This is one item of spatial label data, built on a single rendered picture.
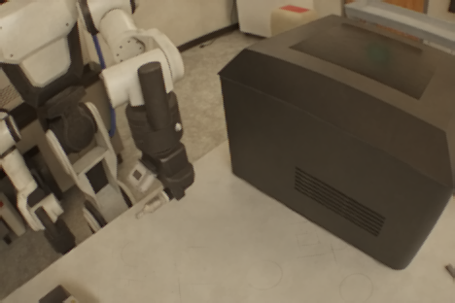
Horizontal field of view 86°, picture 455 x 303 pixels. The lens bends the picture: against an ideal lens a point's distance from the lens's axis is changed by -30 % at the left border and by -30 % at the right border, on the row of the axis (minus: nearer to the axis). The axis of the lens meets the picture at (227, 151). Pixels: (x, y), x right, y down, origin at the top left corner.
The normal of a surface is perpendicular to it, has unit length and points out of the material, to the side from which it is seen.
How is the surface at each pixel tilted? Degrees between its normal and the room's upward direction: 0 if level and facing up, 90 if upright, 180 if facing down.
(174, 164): 90
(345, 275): 0
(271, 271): 0
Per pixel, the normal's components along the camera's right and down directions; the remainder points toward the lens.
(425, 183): -0.71, 0.51
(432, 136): -0.65, 0.03
